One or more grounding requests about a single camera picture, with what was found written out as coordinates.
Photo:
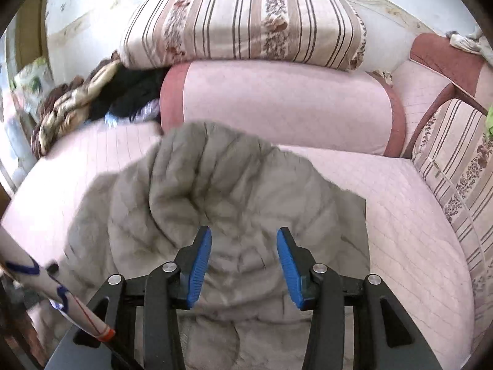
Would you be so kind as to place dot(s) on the green cloth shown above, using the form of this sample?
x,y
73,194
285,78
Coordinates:
x,y
489,123

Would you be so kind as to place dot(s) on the pink quilted bed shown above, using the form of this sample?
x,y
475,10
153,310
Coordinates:
x,y
404,219

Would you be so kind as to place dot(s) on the olive quilted hooded jacket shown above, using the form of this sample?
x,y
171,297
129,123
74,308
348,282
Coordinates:
x,y
238,185

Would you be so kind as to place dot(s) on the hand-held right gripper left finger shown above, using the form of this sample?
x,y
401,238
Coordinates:
x,y
198,266

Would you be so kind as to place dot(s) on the white cloth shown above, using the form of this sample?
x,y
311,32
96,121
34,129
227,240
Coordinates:
x,y
466,42

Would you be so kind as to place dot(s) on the pile of crumpled clothes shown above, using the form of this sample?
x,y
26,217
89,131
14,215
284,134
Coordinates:
x,y
54,94

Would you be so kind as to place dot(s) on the striped floral folded quilt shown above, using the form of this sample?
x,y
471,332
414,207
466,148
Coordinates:
x,y
238,19

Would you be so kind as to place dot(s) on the black clothing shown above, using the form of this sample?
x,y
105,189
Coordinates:
x,y
131,92

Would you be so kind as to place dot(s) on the white printed tube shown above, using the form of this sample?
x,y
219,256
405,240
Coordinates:
x,y
27,262

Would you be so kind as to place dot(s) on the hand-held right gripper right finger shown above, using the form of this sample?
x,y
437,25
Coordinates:
x,y
290,273

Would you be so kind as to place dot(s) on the beige floral blanket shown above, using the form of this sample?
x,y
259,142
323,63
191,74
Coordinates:
x,y
69,100

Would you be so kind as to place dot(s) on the pink bolster cushion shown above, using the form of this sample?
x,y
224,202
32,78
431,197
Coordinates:
x,y
277,104

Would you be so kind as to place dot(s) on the wooden armrest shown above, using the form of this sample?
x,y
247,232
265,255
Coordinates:
x,y
427,115

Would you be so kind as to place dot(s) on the floral plastic bag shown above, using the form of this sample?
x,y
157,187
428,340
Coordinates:
x,y
32,77

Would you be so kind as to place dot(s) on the striped floral armrest cushion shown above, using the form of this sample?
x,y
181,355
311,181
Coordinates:
x,y
454,154

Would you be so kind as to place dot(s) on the small patterned cloth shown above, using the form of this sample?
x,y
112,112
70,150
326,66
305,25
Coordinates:
x,y
382,78

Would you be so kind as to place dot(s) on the blue plastic bag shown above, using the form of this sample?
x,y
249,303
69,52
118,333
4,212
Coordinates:
x,y
148,111

